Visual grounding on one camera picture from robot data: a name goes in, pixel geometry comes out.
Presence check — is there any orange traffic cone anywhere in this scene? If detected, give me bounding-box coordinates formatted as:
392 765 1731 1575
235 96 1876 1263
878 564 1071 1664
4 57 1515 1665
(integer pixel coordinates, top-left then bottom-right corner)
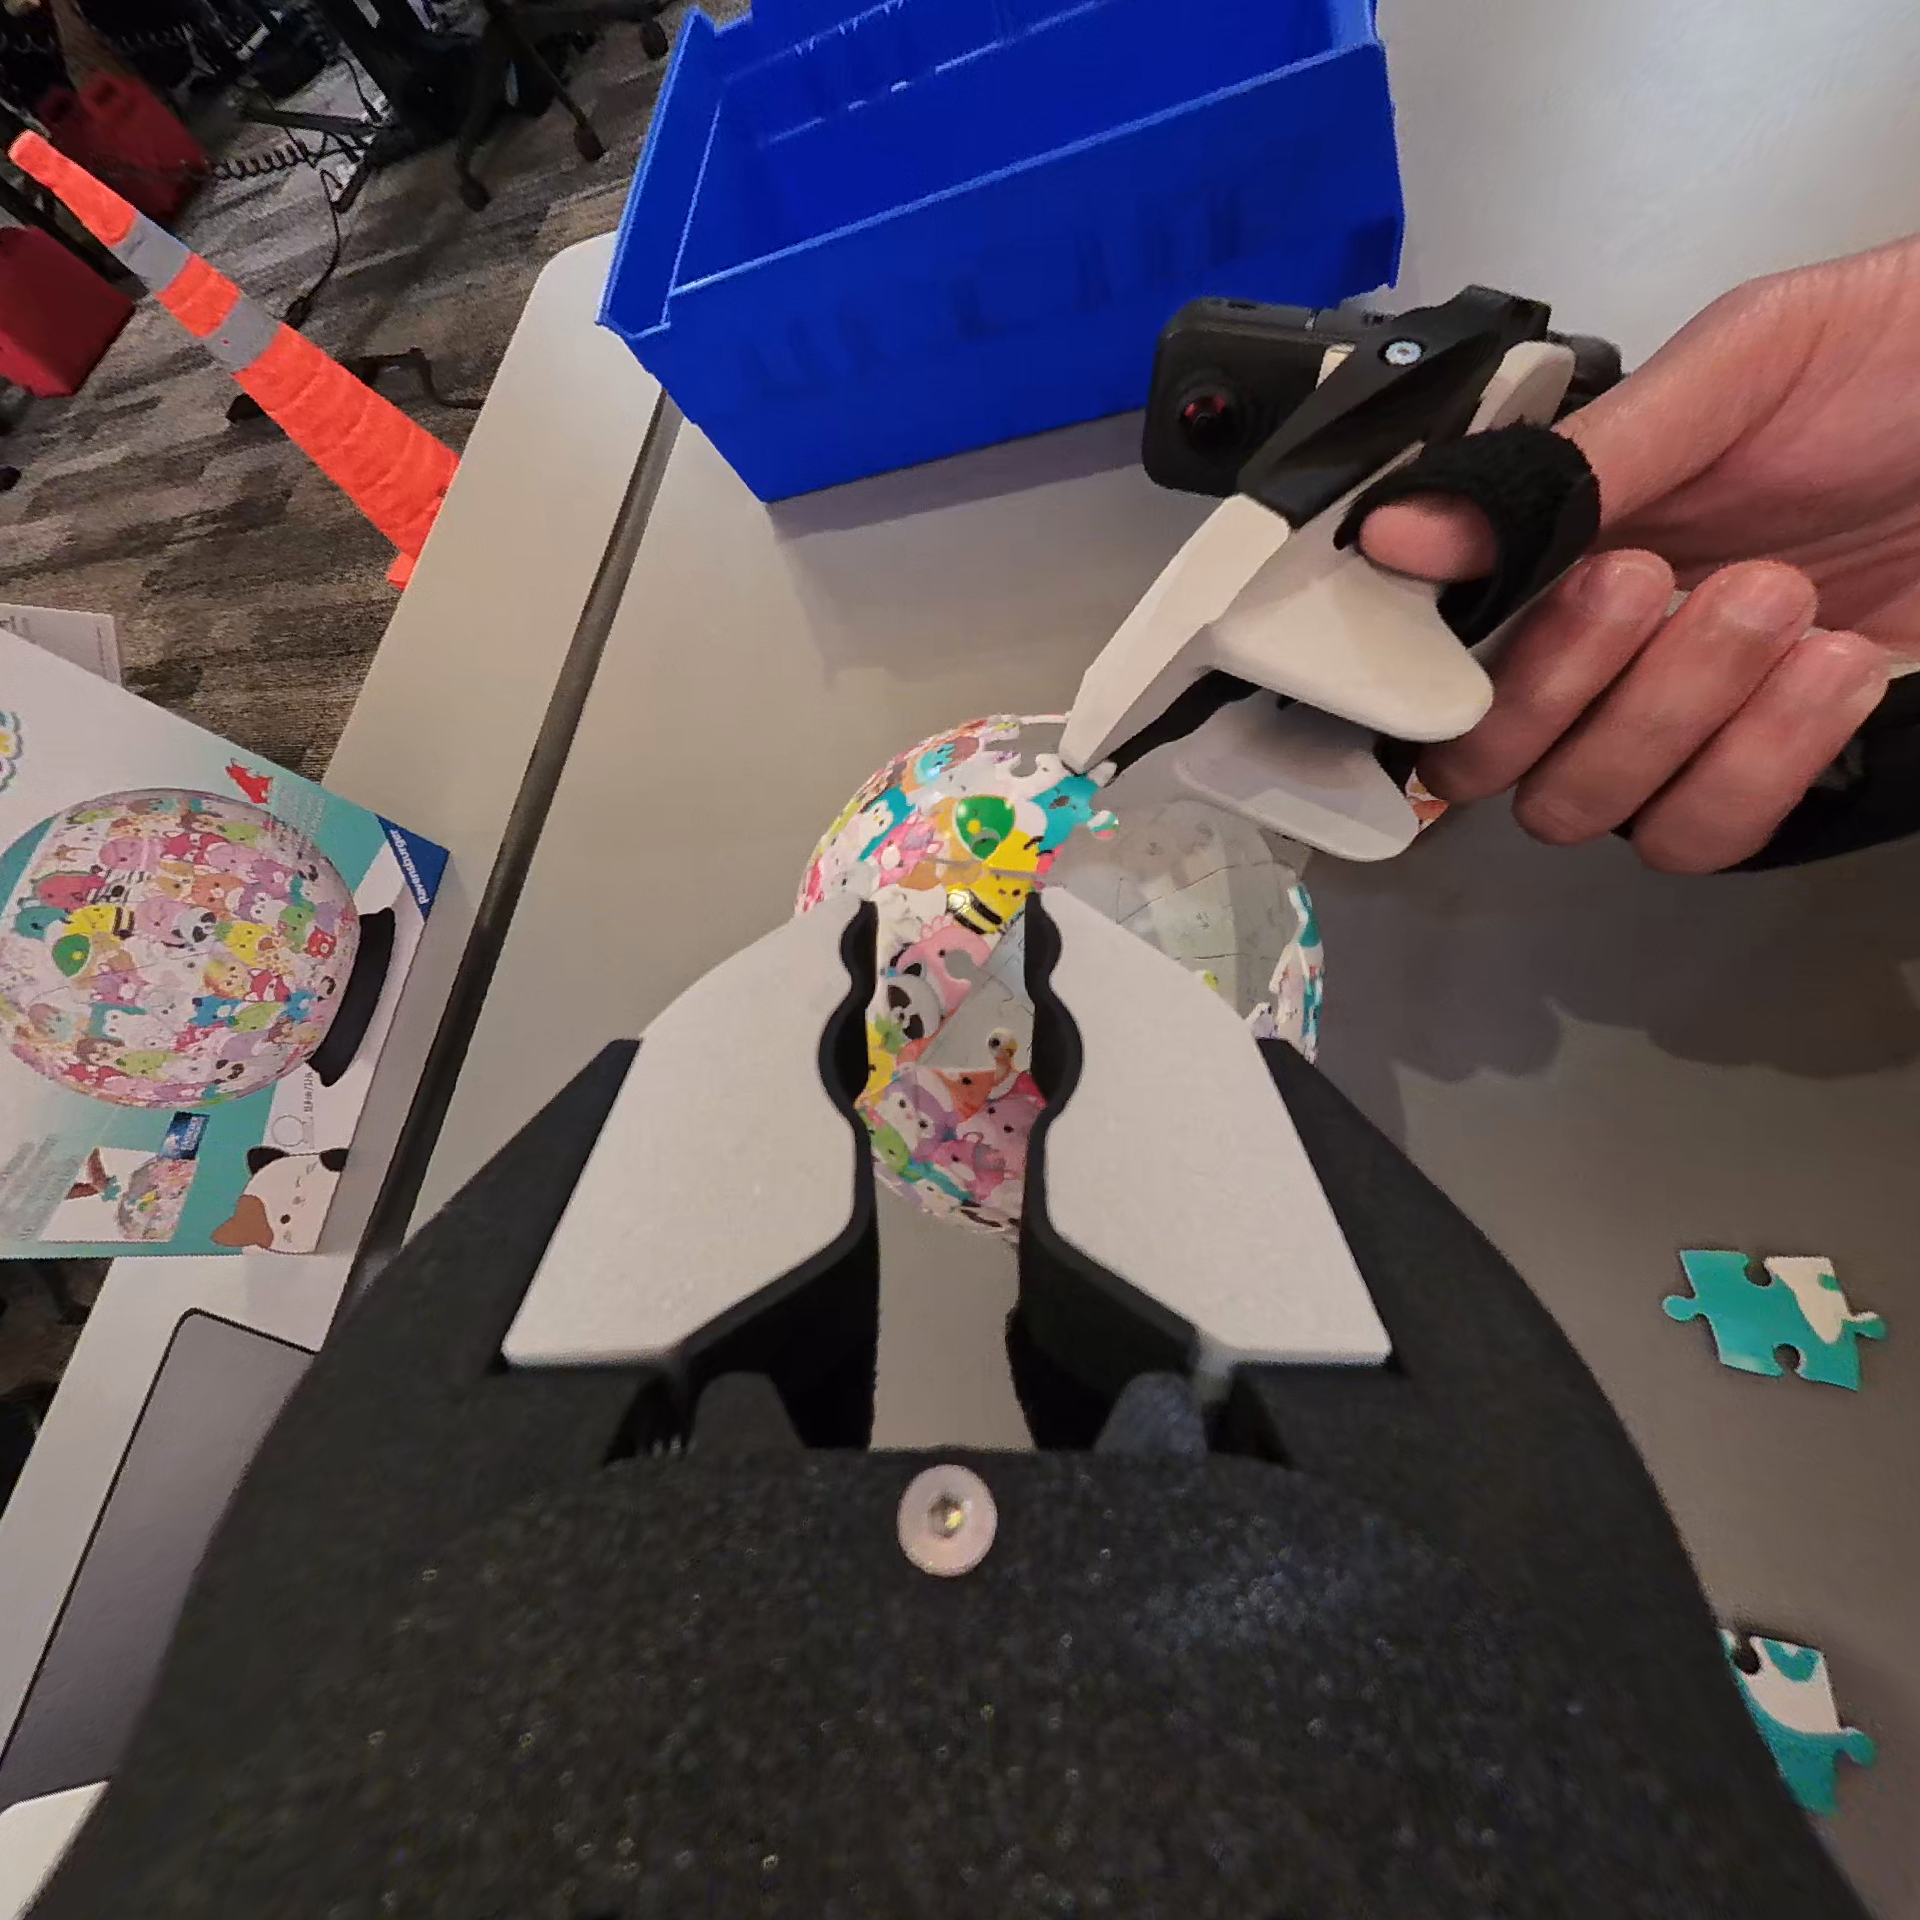
7 128 461 591

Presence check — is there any teal and white puzzle piece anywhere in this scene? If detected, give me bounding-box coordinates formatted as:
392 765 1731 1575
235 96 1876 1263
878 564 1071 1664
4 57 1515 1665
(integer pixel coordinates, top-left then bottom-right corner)
1717 1624 1881 1817

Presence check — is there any printed puzzle box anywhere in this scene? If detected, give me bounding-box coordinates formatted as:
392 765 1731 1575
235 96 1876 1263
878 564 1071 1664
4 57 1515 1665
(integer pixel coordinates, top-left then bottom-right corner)
0 608 453 1261

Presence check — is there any colourful puzzle ball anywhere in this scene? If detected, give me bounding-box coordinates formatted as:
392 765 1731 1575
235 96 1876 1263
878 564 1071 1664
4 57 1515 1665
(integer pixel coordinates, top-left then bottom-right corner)
803 718 1326 1241

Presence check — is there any person's right hand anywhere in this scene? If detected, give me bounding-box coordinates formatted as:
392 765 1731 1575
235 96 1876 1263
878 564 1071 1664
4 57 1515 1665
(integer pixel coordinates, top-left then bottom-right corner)
1353 230 1920 876

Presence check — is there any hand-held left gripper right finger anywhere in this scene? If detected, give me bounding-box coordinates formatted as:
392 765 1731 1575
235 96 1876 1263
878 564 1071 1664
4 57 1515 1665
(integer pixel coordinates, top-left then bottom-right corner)
1017 887 1393 1453

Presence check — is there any white paper sheet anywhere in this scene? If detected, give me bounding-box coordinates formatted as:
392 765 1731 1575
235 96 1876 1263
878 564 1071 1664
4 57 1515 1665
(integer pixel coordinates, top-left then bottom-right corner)
0 598 125 710

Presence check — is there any dark grey flat panel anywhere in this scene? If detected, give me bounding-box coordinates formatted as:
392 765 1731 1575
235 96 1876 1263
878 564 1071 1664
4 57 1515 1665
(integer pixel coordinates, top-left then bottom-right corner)
0 1304 327 1759

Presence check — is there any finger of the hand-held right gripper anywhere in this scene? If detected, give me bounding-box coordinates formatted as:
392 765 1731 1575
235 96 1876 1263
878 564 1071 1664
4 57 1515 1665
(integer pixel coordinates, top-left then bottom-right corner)
1177 701 1430 867
1056 496 1296 776

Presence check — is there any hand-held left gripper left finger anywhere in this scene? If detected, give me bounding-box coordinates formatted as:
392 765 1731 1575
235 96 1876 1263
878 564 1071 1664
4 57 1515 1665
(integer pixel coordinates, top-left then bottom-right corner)
502 901 879 1453

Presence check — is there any blue plastic bin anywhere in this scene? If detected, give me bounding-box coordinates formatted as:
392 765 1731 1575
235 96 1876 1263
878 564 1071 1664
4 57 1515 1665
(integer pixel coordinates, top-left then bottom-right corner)
596 0 1407 505

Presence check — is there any red container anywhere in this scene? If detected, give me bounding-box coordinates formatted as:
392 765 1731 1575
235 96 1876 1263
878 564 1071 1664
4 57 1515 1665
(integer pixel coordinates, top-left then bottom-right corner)
36 75 208 230
0 224 140 399

